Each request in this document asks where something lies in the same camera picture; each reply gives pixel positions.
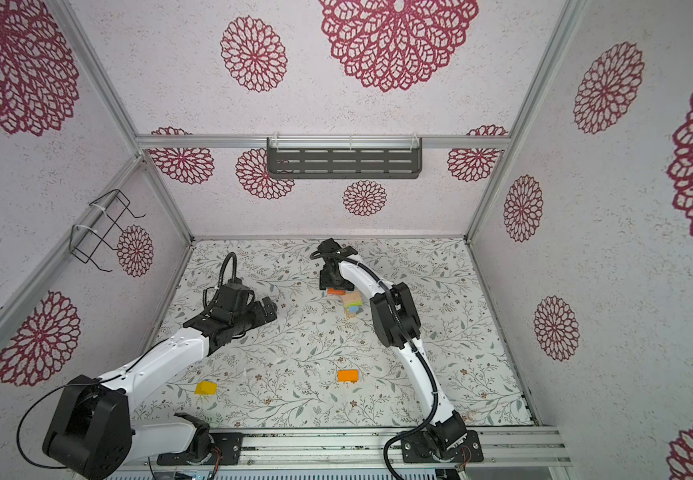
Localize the yellow wood block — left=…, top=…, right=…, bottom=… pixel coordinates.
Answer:
left=194, top=381, right=218, bottom=396

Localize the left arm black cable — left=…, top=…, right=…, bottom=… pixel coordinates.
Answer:
left=15, top=252, right=258, bottom=470

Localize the orange wood block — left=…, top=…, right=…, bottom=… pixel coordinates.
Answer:
left=338, top=369, right=359, bottom=383

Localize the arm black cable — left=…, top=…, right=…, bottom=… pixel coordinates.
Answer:
left=308, top=248, right=443, bottom=480
left=15, top=252, right=258, bottom=470

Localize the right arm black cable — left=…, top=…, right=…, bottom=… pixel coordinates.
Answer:
left=308, top=248, right=443, bottom=480

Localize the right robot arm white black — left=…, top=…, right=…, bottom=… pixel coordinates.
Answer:
left=310, top=239, right=468, bottom=460

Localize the natural plain wood block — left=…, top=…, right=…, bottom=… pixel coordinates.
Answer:
left=342, top=291, right=362, bottom=308

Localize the black wire wall rack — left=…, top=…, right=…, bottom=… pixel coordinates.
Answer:
left=68, top=188, right=146, bottom=273

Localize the grey metal wall shelf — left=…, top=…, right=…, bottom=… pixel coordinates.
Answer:
left=266, top=137, right=423, bottom=180

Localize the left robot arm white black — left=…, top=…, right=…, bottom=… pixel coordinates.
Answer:
left=42, top=281, right=278, bottom=479

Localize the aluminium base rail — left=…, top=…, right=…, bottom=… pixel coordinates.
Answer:
left=68, top=427, right=573, bottom=472

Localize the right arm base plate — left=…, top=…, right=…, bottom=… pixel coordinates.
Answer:
left=400, top=430, right=484, bottom=464

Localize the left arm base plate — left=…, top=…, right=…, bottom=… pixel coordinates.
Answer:
left=154, top=433, right=244, bottom=466

